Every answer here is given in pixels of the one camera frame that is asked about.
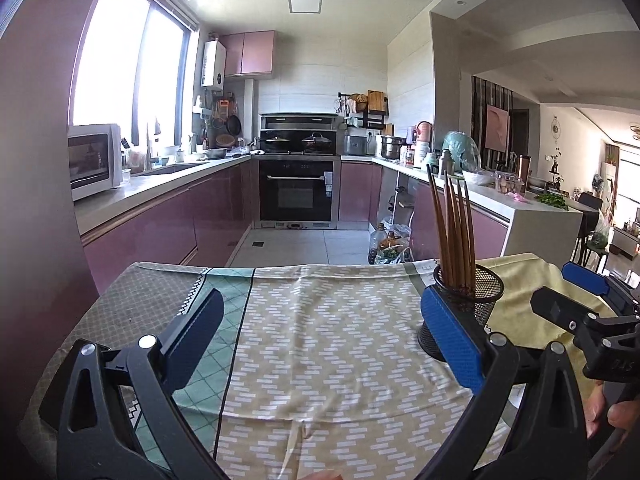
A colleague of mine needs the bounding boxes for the dark slatted partition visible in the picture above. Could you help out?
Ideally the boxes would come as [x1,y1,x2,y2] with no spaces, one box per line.
[471,75,515,171]

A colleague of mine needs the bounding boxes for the pink wall cabinet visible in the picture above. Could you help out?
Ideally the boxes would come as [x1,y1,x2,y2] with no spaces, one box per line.
[220,30,276,78]

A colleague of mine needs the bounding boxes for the dark brown chopstick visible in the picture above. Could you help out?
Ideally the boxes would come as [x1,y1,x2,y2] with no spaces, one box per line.
[425,162,451,288]

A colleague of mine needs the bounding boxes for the white water heater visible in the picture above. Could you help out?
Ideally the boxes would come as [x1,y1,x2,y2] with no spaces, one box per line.
[201,40,227,88]

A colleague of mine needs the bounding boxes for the person's right hand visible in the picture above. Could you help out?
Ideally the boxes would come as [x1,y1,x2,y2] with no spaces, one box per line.
[585,382,640,436]

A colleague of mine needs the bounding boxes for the kitchen window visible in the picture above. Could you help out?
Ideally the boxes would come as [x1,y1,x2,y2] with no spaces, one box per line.
[72,0,198,161]

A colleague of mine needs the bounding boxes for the white plastic bag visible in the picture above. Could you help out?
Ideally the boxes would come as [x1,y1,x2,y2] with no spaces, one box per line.
[592,210,613,251]

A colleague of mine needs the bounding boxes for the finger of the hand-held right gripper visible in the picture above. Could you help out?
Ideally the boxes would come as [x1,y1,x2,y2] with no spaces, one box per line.
[530,286,640,333]
[561,261,640,306]

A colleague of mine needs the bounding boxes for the wall painting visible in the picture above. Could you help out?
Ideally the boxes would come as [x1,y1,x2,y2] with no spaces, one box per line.
[486,105,511,153]

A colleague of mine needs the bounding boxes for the steel stock pot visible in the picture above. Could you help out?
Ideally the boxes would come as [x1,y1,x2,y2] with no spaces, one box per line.
[381,135,407,160]

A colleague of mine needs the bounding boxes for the black wall rack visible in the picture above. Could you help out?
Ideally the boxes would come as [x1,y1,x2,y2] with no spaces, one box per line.
[337,91,391,130]

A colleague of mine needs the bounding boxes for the white microwave oven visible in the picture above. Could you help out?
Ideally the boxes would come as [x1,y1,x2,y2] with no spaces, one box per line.
[68,124,124,202]

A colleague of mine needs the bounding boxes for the patterned tablecloth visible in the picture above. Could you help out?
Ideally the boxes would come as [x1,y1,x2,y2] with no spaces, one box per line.
[17,255,621,480]

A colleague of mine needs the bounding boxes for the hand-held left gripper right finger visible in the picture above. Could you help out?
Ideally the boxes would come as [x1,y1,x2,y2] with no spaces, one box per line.
[415,286,587,480]

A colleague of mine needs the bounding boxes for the pink kitchen base cabinets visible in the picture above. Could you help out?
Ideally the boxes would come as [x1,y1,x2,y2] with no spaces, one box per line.
[75,155,261,296]
[340,155,583,266]

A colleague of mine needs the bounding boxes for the cooking oil bottle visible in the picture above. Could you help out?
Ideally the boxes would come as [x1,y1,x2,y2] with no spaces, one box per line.
[368,224,390,264]

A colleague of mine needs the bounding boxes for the black integrated stove with oven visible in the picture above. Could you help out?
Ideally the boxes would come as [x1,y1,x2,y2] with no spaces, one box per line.
[257,112,343,228]

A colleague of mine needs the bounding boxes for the plastic bags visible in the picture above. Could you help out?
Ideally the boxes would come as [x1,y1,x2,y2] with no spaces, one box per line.
[382,224,416,264]

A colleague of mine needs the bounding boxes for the black mesh holder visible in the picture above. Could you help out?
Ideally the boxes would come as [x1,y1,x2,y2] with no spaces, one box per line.
[417,262,505,361]

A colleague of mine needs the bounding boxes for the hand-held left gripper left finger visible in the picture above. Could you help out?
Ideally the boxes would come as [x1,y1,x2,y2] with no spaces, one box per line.
[56,287,231,480]

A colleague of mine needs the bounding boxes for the black dining chair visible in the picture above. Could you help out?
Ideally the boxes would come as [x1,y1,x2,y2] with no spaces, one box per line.
[575,192,608,266]

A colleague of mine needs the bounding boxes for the bunch of wooden chopsticks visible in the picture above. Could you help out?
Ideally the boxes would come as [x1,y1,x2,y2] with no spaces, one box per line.
[442,170,478,293]

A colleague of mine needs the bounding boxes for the black lidded pot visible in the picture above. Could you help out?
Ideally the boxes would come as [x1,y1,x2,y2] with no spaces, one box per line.
[301,132,335,154]
[260,132,291,153]

